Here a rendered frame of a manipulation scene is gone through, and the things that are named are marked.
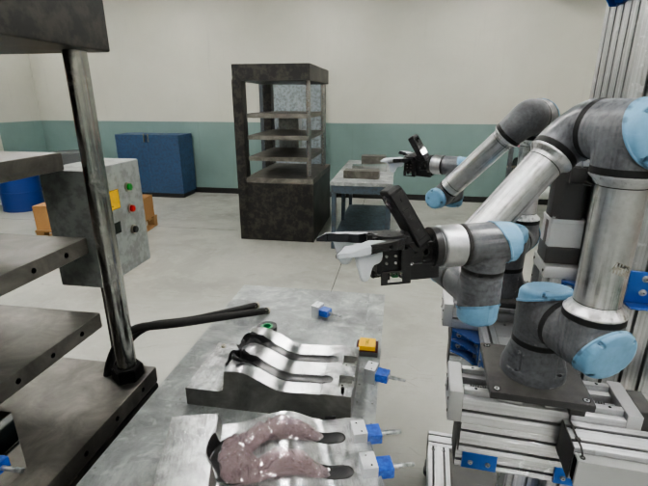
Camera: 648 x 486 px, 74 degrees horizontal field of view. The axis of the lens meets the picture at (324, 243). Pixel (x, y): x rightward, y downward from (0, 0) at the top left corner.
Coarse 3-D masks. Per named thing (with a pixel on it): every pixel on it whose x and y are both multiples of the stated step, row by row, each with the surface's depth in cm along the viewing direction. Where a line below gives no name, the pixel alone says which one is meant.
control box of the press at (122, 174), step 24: (72, 168) 139; (120, 168) 152; (48, 192) 139; (72, 192) 137; (120, 192) 153; (48, 216) 142; (72, 216) 140; (120, 216) 154; (144, 216) 168; (120, 240) 154; (144, 240) 169; (72, 264) 146; (96, 264) 144
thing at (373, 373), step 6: (366, 366) 141; (372, 366) 141; (378, 366) 143; (366, 372) 140; (372, 372) 139; (378, 372) 140; (384, 372) 140; (390, 372) 141; (366, 378) 140; (372, 378) 139; (378, 378) 139; (384, 378) 138; (390, 378) 139; (396, 378) 139; (372, 384) 140
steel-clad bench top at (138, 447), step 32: (256, 288) 212; (288, 288) 212; (224, 320) 181; (256, 320) 181; (288, 320) 181; (320, 320) 181; (352, 320) 181; (192, 352) 158; (160, 416) 126; (224, 416) 126; (256, 416) 126; (352, 416) 126; (128, 448) 115; (160, 448) 115; (96, 480) 105; (128, 480) 105
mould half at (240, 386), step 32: (224, 352) 148; (256, 352) 135; (320, 352) 143; (352, 352) 142; (192, 384) 131; (224, 384) 127; (256, 384) 125; (288, 384) 127; (320, 384) 127; (320, 416) 125
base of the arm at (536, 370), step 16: (512, 336) 106; (512, 352) 105; (528, 352) 101; (544, 352) 100; (512, 368) 104; (528, 368) 101; (544, 368) 100; (560, 368) 102; (528, 384) 101; (544, 384) 100; (560, 384) 101
